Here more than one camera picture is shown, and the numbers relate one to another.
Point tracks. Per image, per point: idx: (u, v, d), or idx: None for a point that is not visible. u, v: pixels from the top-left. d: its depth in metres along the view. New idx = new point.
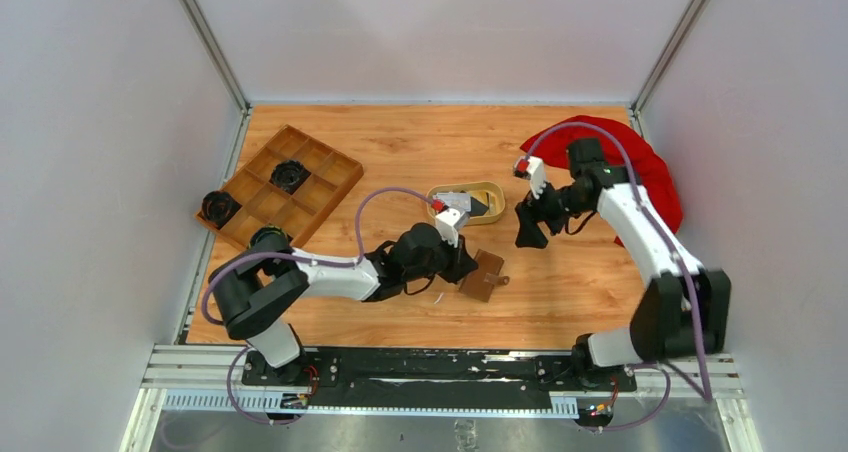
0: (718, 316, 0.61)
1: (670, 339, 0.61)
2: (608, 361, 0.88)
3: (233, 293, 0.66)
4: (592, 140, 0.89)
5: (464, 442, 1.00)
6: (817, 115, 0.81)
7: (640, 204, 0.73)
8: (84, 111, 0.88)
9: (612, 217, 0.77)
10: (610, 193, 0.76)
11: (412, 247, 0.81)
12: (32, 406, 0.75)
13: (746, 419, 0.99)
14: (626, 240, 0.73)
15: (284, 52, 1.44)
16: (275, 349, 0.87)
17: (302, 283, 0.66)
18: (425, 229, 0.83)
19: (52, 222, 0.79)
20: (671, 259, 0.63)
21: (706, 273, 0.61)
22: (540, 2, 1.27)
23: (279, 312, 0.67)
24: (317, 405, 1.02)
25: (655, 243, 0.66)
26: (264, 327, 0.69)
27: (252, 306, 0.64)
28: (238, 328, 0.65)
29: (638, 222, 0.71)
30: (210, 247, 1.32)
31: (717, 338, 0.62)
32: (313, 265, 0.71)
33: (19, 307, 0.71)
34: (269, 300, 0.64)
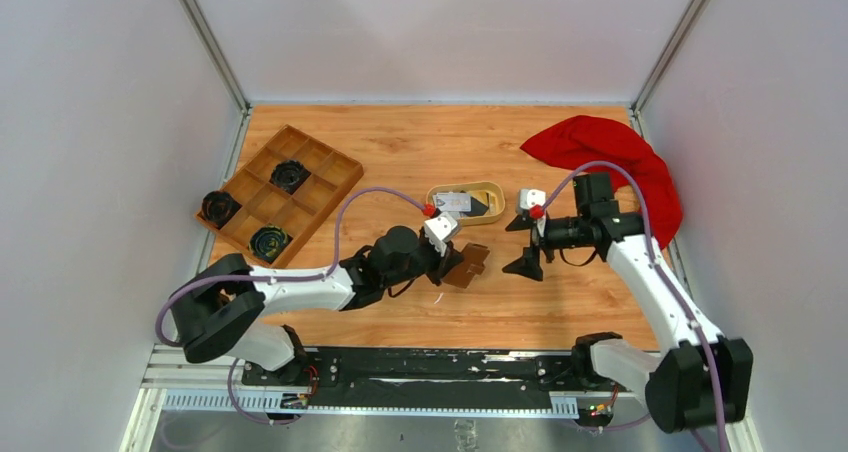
0: (739, 386, 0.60)
1: (688, 410, 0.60)
2: (608, 373, 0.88)
3: (189, 316, 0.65)
4: (600, 176, 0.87)
5: (464, 442, 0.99)
6: (818, 115, 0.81)
7: (654, 260, 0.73)
8: (84, 111, 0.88)
9: (623, 269, 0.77)
10: (623, 250, 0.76)
11: (388, 253, 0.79)
12: (33, 406, 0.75)
13: (745, 418, 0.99)
14: (639, 297, 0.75)
15: (284, 52, 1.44)
16: (265, 356, 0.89)
17: (255, 306, 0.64)
18: (404, 232, 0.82)
19: (52, 223, 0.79)
20: (690, 328, 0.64)
21: (725, 341, 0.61)
22: (540, 2, 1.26)
23: (238, 334, 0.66)
24: (318, 405, 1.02)
25: (671, 307, 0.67)
26: (225, 349, 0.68)
27: (206, 332, 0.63)
28: (195, 353, 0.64)
29: (652, 281, 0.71)
30: (209, 246, 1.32)
31: (737, 409, 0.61)
32: (272, 283, 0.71)
33: (19, 306, 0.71)
34: (222, 326, 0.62)
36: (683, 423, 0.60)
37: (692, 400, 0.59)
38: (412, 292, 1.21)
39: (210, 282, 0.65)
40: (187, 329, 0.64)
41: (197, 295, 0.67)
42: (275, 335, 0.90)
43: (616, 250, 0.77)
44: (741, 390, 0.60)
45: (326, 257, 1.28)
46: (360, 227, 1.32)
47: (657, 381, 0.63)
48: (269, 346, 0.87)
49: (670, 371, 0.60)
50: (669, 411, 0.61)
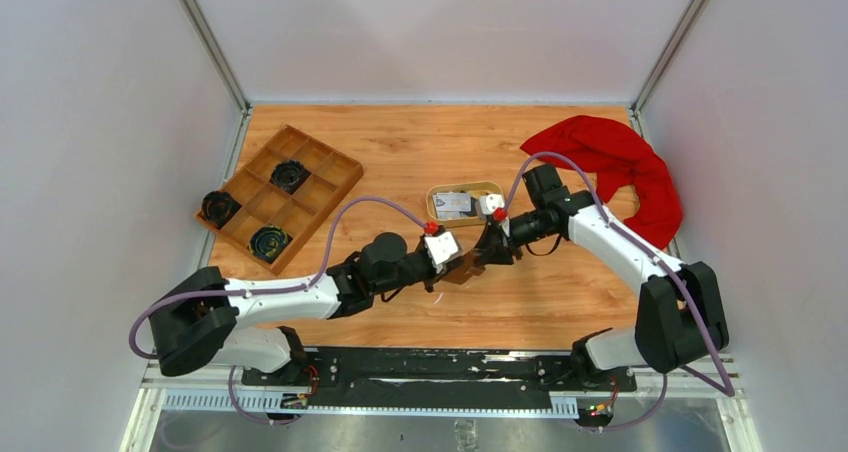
0: (715, 308, 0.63)
1: (679, 342, 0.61)
2: (611, 365, 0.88)
3: (165, 330, 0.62)
4: (546, 165, 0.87)
5: (464, 442, 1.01)
6: (817, 115, 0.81)
7: (608, 221, 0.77)
8: (85, 110, 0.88)
9: (587, 240, 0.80)
10: (580, 221, 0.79)
11: (373, 263, 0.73)
12: (32, 407, 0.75)
13: (746, 419, 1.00)
14: (605, 256, 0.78)
15: (284, 52, 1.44)
16: (256, 359, 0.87)
17: (227, 323, 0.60)
18: (389, 240, 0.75)
19: (51, 224, 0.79)
20: (653, 264, 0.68)
21: (689, 268, 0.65)
22: (540, 2, 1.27)
23: (215, 347, 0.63)
24: (318, 405, 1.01)
25: (634, 252, 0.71)
26: (203, 361, 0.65)
27: (179, 347, 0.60)
28: (171, 366, 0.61)
29: (612, 238, 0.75)
30: (209, 246, 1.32)
31: (722, 330, 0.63)
32: (247, 297, 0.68)
33: (19, 306, 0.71)
34: (194, 342, 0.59)
36: (679, 358, 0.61)
37: (679, 331, 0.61)
38: (412, 292, 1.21)
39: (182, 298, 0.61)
40: (163, 343, 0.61)
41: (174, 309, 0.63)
42: (268, 340, 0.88)
43: (574, 223, 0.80)
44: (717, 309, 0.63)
45: (326, 257, 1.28)
46: (361, 228, 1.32)
47: (643, 325, 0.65)
48: (258, 351, 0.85)
49: (650, 309, 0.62)
50: (663, 349, 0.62)
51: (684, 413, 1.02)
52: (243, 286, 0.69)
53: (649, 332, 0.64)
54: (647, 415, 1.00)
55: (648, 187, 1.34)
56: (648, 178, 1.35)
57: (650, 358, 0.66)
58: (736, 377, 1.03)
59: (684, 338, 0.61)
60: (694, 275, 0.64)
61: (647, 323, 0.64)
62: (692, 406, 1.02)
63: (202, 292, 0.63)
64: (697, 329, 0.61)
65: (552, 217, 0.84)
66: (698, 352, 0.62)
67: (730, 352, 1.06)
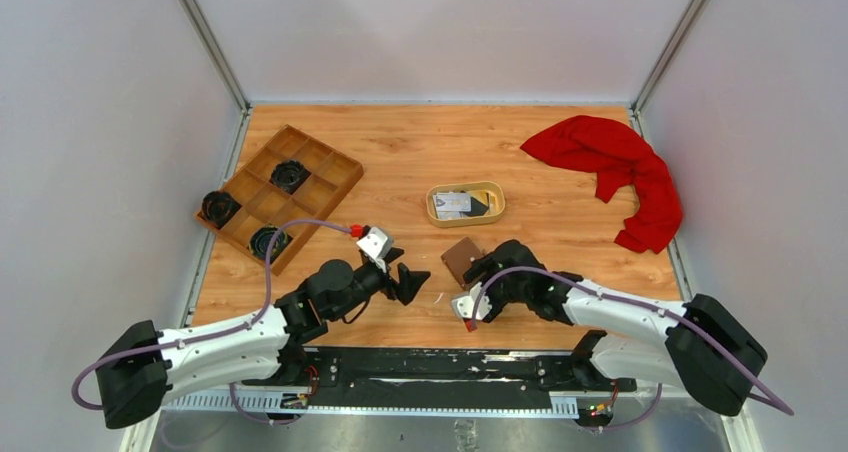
0: (735, 328, 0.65)
1: (730, 380, 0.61)
2: (619, 374, 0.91)
3: (101, 387, 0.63)
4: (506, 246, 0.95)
5: (464, 442, 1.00)
6: (818, 115, 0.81)
7: (597, 294, 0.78)
8: (85, 109, 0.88)
9: (587, 317, 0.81)
10: (574, 304, 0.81)
11: (319, 292, 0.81)
12: (31, 406, 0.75)
13: (746, 418, 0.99)
14: (613, 328, 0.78)
15: (284, 52, 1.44)
16: (235, 376, 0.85)
17: (159, 378, 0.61)
18: (335, 273, 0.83)
19: (50, 222, 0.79)
20: (662, 317, 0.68)
21: (695, 306, 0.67)
22: (540, 2, 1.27)
23: (155, 399, 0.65)
24: (318, 405, 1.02)
25: (638, 312, 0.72)
26: (148, 411, 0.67)
27: (116, 405, 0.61)
28: (115, 420, 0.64)
29: (613, 310, 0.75)
30: (209, 246, 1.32)
31: (755, 347, 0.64)
32: (181, 347, 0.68)
33: (18, 305, 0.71)
34: (128, 400, 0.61)
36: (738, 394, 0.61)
37: (722, 369, 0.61)
38: None
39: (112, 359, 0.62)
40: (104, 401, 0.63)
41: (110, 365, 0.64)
42: (246, 357, 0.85)
43: (571, 308, 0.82)
44: (735, 328, 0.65)
45: (325, 257, 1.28)
46: None
47: (688, 379, 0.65)
48: (228, 373, 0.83)
49: (687, 364, 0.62)
50: (721, 391, 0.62)
51: (684, 413, 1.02)
52: (177, 336, 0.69)
53: (699, 382, 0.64)
54: (648, 413, 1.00)
55: (648, 187, 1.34)
56: (648, 178, 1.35)
57: (712, 403, 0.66)
58: None
59: (732, 373, 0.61)
60: (703, 309, 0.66)
61: (692, 376, 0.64)
62: (692, 406, 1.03)
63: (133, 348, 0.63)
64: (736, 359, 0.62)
65: (546, 311, 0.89)
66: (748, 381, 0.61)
67: None
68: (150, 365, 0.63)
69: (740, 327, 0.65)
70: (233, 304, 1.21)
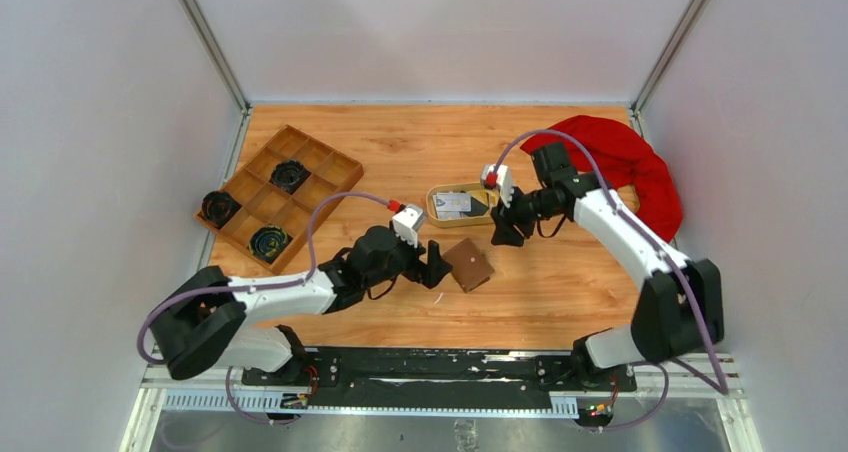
0: (715, 304, 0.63)
1: (675, 341, 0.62)
2: (608, 362, 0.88)
3: (165, 334, 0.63)
4: (555, 144, 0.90)
5: (464, 442, 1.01)
6: (818, 114, 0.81)
7: (616, 207, 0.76)
8: (84, 111, 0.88)
9: (592, 222, 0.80)
10: (586, 204, 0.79)
11: (369, 252, 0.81)
12: (31, 407, 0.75)
13: (746, 418, 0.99)
14: (610, 242, 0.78)
15: (284, 52, 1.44)
16: (258, 359, 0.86)
17: (234, 318, 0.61)
18: (382, 232, 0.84)
19: (51, 224, 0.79)
20: (658, 257, 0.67)
21: (695, 266, 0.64)
22: (540, 3, 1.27)
23: (221, 349, 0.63)
24: (318, 405, 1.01)
25: (639, 243, 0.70)
26: (210, 362, 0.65)
27: (187, 347, 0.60)
28: (179, 370, 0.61)
29: (619, 226, 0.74)
30: (209, 246, 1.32)
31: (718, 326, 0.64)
32: (251, 293, 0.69)
33: (18, 306, 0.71)
34: (202, 340, 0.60)
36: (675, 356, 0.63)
37: (676, 330, 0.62)
38: (412, 292, 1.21)
39: (186, 297, 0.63)
40: (169, 347, 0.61)
41: (176, 310, 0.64)
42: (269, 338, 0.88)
43: (579, 205, 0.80)
44: (716, 304, 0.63)
45: (326, 257, 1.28)
46: (361, 228, 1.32)
47: (643, 319, 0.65)
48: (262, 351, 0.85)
49: (649, 307, 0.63)
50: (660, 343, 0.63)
51: (683, 413, 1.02)
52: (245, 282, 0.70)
53: (648, 324, 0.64)
54: (649, 415, 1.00)
55: (648, 187, 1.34)
56: (648, 178, 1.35)
57: (646, 349, 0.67)
58: (737, 377, 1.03)
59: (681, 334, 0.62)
60: (700, 276, 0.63)
61: (646, 321, 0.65)
62: (691, 406, 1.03)
63: (206, 288, 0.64)
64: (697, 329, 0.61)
65: (558, 196, 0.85)
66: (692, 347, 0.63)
67: (730, 352, 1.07)
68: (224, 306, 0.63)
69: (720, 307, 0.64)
70: None
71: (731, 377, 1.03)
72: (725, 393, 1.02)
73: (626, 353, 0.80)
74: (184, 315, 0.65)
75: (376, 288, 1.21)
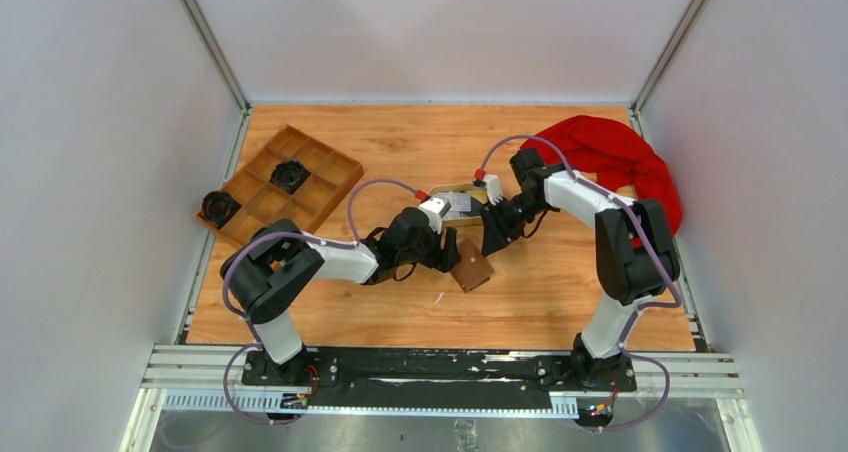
0: (665, 236, 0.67)
1: (630, 266, 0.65)
2: (603, 345, 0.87)
3: (245, 278, 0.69)
4: (528, 149, 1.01)
5: (464, 442, 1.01)
6: (817, 115, 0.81)
7: (574, 176, 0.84)
8: (83, 111, 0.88)
9: (560, 197, 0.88)
10: (553, 181, 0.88)
11: (408, 226, 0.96)
12: (32, 407, 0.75)
13: (746, 419, 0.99)
14: (577, 209, 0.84)
15: (284, 52, 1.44)
16: (279, 342, 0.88)
17: (317, 260, 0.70)
18: (414, 211, 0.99)
19: (51, 224, 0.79)
20: (609, 201, 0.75)
21: (641, 202, 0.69)
22: (540, 3, 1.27)
23: (297, 291, 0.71)
24: (317, 405, 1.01)
25: (595, 196, 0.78)
26: (283, 307, 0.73)
27: (271, 286, 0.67)
28: (261, 310, 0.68)
29: (578, 189, 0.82)
30: (210, 246, 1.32)
31: (672, 258, 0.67)
32: (322, 245, 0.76)
33: (18, 306, 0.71)
34: (287, 279, 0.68)
36: (631, 283, 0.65)
37: (629, 254, 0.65)
38: (412, 293, 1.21)
39: (265, 243, 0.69)
40: (249, 291, 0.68)
41: (255, 257, 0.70)
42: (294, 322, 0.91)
43: (549, 185, 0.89)
44: (665, 235, 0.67)
45: None
46: (361, 228, 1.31)
47: (604, 258, 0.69)
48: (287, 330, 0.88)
49: (604, 237, 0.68)
50: (618, 276, 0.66)
51: (684, 413, 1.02)
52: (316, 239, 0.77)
53: (608, 261, 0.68)
54: (648, 415, 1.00)
55: (648, 187, 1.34)
56: (648, 178, 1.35)
57: (613, 291, 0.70)
58: (736, 377, 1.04)
59: (637, 264, 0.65)
60: (645, 209, 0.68)
61: (606, 256, 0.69)
62: (692, 406, 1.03)
63: (285, 235, 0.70)
64: (649, 258, 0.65)
65: (532, 184, 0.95)
66: (651, 279, 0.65)
67: (730, 352, 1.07)
68: (303, 251, 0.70)
69: (670, 236, 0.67)
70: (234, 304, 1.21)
71: (730, 377, 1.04)
72: (725, 392, 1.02)
73: (612, 322, 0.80)
74: (259, 262, 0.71)
75: (376, 288, 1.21)
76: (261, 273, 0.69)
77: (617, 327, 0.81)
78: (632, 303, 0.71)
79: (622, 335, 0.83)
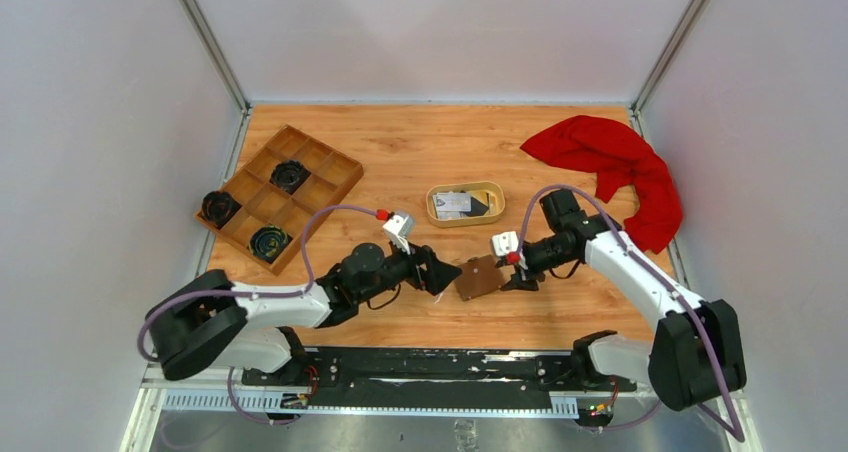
0: (733, 348, 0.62)
1: (693, 386, 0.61)
2: (611, 371, 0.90)
3: (165, 331, 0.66)
4: (562, 191, 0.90)
5: (464, 442, 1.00)
6: (818, 114, 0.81)
7: (626, 249, 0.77)
8: (85, 110, 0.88)
9: (602, 263, 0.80)
10: (597, 246, 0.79)
11: (353, 272, 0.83)
12: (32, 406, 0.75)
13: (746, 418, 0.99)
14: (622, 284, 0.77)
15: (284, 52, 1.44)
16: (255, 361, 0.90)
17: (233, 323, 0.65)
18: (368, 249, 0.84)
19: (52, 222, 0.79)
20: (672, 299, 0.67)
21: (711, 308, 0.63)
22: (540, 3, 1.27)
23: (217, 351, 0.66)
24: (317, 405, 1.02)
25: (653, 285, 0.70)
26: (204, 365, 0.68)
27: (188, 346, 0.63)
28: (175, 368, 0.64)
29: (632, 268, 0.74)
30: (209, 246, 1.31)
31: (739, 369, 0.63)
32: (254, 299, 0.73)
33: (18, 304, 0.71)
34: (203, 341, 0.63)
36: (693, 399, 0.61)
37: (693, 371, 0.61)
38: (412, 293, 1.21)
39: (186, 299, 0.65)
40: (166, 345, 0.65)
41: (177, 311, 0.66)
42: (266, 339, 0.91)
43: (592, 248, 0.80)
44: (734, 350, 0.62)
45: (324, 257, 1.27)
46: (361, 227, 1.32)
47: (656, 362, 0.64)
48: (258, 351, 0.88)
49: (664, 348, 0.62)
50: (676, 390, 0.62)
51: (683, 412, 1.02)
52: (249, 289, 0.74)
53: (662, 367, 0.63)
54: (648, 415, 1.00)
55: (648, 187, 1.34)
56: (648, 178, 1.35)
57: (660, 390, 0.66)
58: None
59: (700, 379, 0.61)
60: (718, 317, 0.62)
61: (661, 365, 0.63)
62: (692, 406, 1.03)
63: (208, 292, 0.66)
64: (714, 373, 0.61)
65: (570, 238, 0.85)
66: (710, 391, 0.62)
67: None
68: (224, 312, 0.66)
69: (739, 346, 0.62)
70: None
71: None
72: None
73: (634, 370, 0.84)
74: (183, 316, 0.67)
75: None
76: (182, 328, 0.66)
77: (639, 377, 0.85)
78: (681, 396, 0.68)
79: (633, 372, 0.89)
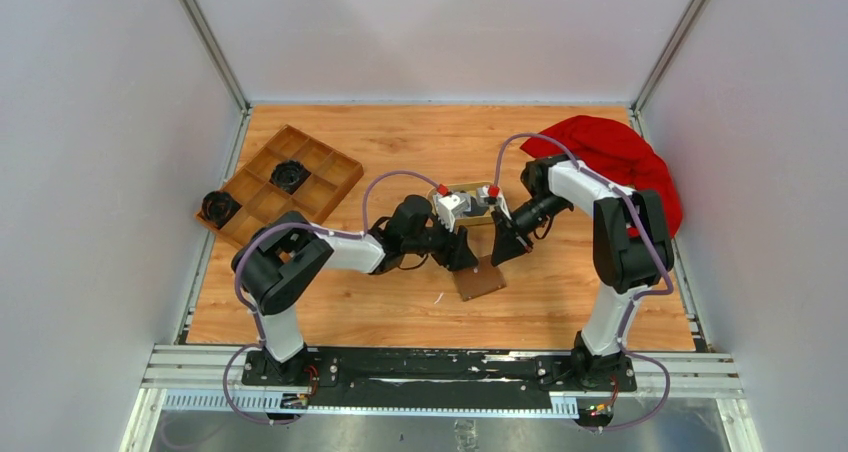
0: (659, 225, 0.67)
1: (624, 254, 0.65)
2: (605, 339, 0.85)
3: (254, 271, 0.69)
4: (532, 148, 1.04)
5: (464, 442, 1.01)
6: (818, 114, 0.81)
7: (578, 167, 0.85)
8: (83, 111, 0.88)
9: (562, 185, 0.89)
10: (556, 170, 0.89)
11: (410, 215, 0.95)
12: (32, 407, 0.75)
13: (745, 419, 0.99)
14: (579, 200, 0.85)
15: (284, 52, 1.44)
16: (284, 339, 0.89)
17: (326, 250, 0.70)
18: (418, 200, 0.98)
19: (51, 224, 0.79)
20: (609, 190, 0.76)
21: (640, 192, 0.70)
22: (540, 3, 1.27)
23: (308, 282, 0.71)
24: (318, 405, 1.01)
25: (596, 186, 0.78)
26: (293, 298, 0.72)
27: (283, 277, 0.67)
28: (273, 302, 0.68)
29: (582, 180, 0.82)
30: (209, 246, 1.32)
31: (667, 247, 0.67)
32: (330, 236, 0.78)
33: (17, 306, 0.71)
34: (299, 269, 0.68)
36: (626, 271, 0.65)
37: (624, 242, 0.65)
38: (412, 293, 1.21)
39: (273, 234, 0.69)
40: (261, 281, 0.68)
41: (264, 249, 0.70)
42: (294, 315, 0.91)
43: (552, 173, 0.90)
44: (659, 225, 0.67)
45: None
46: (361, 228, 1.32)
47: (599, 246, 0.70)
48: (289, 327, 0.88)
49: (601, 226, 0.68)
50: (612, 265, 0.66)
51: (684, 413, 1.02)
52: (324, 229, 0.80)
53: (603, 248, 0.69)
54: (649, 415, 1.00)
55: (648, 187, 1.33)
56: (648, 178, 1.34)
57: (607, 279, 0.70)
58: (736, 377, 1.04)
59: (631, 252, 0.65)
60: (644, 199, 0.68)
61: (602, 243, 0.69)
62: (692, 406, 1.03)
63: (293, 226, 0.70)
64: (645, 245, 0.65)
65: (536, 173, 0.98)
66: (644, 267, 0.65)
67: (730, 352, 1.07)
68: (312, 243, 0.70)
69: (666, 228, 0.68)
70: (233, 304, 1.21)
71: (730, 377, 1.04)
72: (725, 393, 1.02)
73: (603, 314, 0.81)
74: (269, 255, 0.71)
75: (376, 288, 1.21)
76: (271, 265, 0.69)
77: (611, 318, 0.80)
78: (627, 291, 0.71)
79: (622, 326, 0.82)
